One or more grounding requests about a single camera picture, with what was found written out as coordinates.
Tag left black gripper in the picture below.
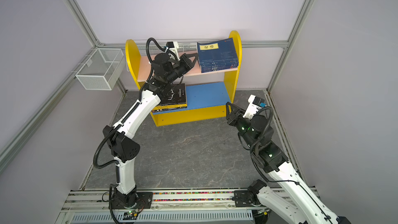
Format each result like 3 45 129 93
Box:
166 53 200 84

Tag black yellow title book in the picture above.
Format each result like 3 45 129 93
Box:
159 84 187 105

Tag black wolf eye book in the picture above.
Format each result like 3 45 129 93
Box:
152 108 186 114

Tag navy book large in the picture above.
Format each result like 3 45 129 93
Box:
201 64 238 73

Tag yellow cartoon boy book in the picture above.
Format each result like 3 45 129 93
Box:
153 103 188 112

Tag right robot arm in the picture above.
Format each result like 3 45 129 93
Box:
226 97 350 224

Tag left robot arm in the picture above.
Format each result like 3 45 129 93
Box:
93 53 199 209

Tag yellow bookshelf pink blue shelves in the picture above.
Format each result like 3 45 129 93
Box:
127 31 243 127

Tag white mesh box basket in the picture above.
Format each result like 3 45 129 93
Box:
76 48 125 91

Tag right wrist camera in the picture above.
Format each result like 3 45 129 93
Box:
243 94 266 120

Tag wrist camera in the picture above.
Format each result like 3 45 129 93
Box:
243 94 266 120
165 41 179 60

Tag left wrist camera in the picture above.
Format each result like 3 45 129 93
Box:
165 41 179 60

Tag white wire rack basket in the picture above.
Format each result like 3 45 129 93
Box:
124 40 198 71

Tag white vented cable duct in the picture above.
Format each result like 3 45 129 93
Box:
69 210 254 224

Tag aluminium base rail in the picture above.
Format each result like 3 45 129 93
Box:
60 187 324 213

